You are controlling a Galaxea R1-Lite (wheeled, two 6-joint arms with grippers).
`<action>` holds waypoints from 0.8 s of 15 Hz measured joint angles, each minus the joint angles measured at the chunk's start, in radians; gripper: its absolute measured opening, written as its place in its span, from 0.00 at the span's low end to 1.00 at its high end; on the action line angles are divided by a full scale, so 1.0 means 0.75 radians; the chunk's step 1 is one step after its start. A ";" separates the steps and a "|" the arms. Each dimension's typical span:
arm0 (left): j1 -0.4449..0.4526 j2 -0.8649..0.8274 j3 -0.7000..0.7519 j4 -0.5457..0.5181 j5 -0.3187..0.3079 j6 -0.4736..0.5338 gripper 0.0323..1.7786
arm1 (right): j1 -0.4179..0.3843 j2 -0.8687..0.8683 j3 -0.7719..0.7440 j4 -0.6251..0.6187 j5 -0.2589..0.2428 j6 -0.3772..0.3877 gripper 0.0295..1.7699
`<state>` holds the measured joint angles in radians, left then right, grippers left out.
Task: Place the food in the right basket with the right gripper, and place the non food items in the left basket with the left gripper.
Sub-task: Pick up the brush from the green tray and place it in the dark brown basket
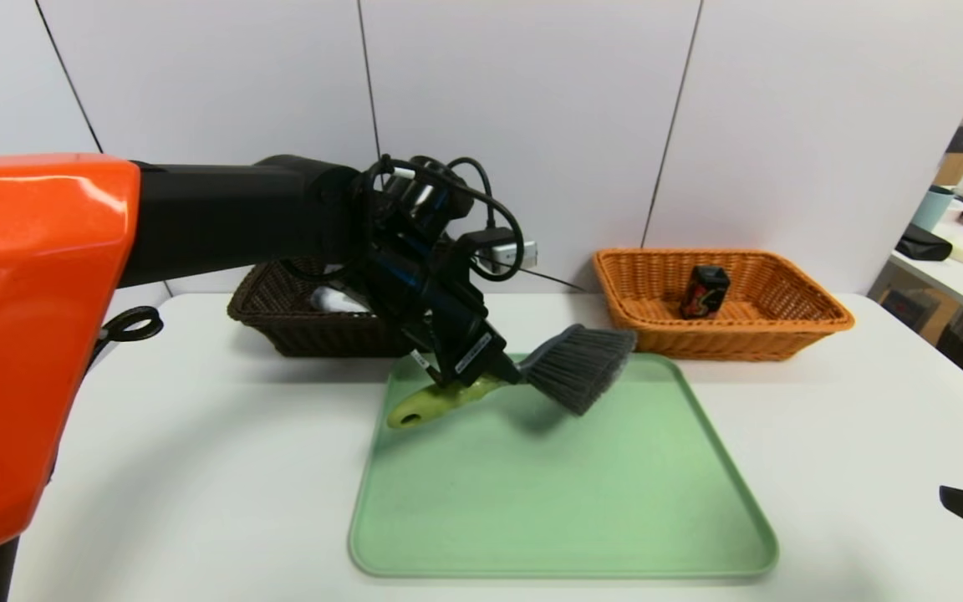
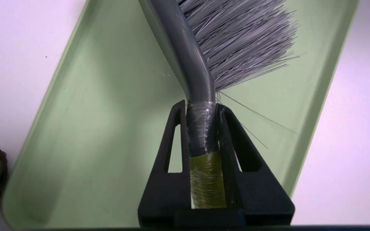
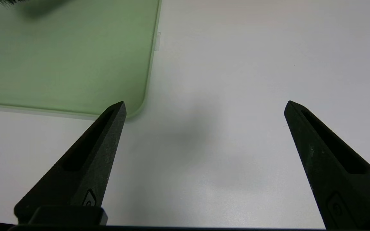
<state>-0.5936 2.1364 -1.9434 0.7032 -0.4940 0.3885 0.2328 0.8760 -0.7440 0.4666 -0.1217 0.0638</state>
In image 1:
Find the dark brown wicker basket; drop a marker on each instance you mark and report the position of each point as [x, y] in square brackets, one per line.
[314, 334]

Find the white plastic bottle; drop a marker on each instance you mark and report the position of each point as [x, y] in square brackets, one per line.
[335, 301]

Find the orange wicker basket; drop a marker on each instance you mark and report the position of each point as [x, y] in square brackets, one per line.
[782, 334]

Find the black pouch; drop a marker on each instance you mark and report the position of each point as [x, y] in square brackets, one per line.
[923, 244]

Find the black red gum box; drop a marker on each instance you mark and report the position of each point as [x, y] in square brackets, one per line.
[705, 293]

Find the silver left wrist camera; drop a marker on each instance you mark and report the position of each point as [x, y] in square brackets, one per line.
[519, 255]

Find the teal cup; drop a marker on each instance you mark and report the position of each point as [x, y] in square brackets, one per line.
[931, 209]

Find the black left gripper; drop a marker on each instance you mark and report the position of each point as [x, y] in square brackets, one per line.
[475, 357]

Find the light green plastic tray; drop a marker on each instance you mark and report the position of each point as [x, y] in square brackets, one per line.
[573, 502]

